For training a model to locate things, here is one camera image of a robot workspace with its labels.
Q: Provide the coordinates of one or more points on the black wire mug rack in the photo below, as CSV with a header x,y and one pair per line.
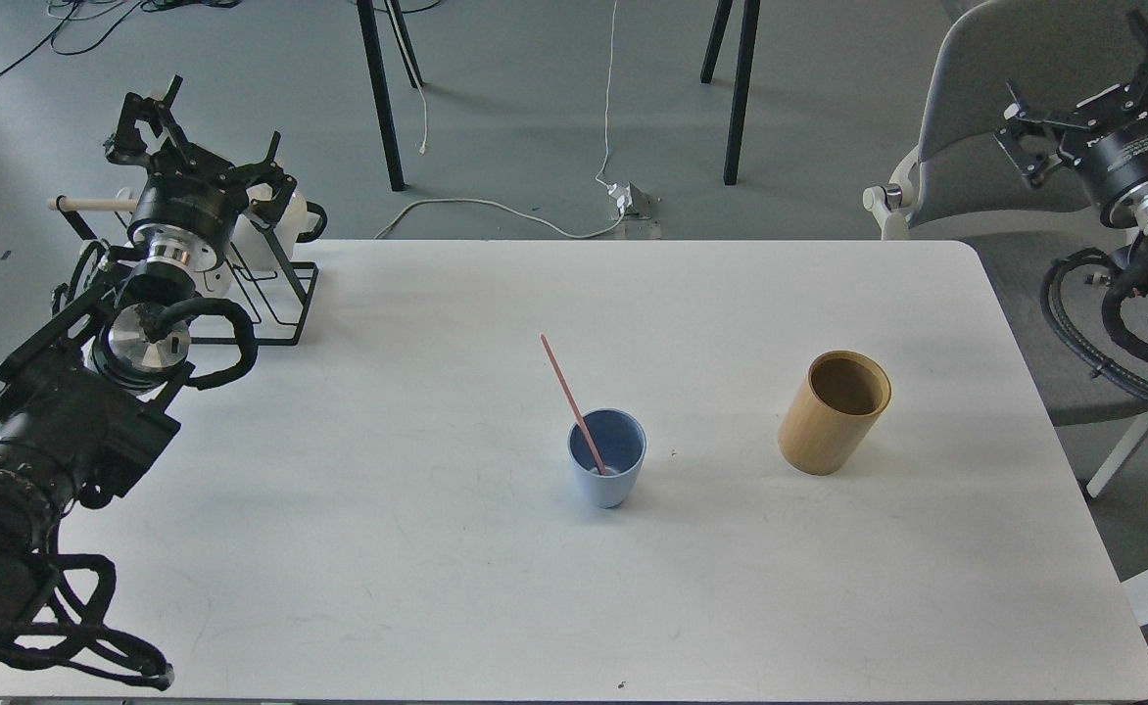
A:
x,y
278,302

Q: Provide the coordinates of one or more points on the grey office chair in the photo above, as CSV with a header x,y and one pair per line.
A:
x,y
952,172

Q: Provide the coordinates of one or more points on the white power adapter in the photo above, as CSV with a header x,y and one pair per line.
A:
x,y
630,201

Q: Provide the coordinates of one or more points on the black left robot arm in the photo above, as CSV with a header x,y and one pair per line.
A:
x,y
84,400

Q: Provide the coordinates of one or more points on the bamboo cylinder holder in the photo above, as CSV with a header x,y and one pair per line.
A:
x,y
841,397

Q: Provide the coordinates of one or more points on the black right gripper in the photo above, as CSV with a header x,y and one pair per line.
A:
x,y
1104,139

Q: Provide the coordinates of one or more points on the blue plastic cup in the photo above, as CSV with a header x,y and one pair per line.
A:
x,y
607,463

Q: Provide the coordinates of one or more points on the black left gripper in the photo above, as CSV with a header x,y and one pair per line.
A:
x,y
175,203

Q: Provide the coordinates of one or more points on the black table leg left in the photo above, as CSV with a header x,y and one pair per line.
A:
x,y
377,79

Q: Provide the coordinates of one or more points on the black table leg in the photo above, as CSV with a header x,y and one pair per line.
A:
x,y
745,55
377,79

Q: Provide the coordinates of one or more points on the black table leg right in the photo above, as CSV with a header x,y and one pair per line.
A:
x,y
745,55

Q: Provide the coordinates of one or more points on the white mug upper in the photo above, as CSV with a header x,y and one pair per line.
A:
x,y
302,222

